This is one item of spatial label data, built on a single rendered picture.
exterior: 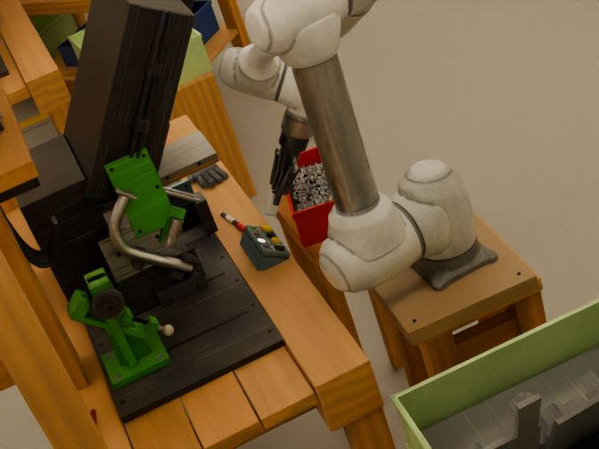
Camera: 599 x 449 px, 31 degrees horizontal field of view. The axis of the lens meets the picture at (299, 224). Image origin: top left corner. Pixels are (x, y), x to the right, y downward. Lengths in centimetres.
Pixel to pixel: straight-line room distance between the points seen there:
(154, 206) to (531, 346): 103
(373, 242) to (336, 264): 10
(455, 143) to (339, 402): 247
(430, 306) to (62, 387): 87
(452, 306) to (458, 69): 292
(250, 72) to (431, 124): 236
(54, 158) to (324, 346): 93
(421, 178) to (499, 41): 307
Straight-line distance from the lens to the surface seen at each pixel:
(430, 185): 250
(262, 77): 271
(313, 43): 220
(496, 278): 261
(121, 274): 286
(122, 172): 277
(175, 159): 297
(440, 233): 253
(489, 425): 233
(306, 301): 268
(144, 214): 280
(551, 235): 416
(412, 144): 487
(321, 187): 309
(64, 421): 230
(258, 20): 217
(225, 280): 284
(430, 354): 263
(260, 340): 261
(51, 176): 290
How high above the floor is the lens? 254
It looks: 34 degrees down
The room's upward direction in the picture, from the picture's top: 19 degrees counter-clockwise
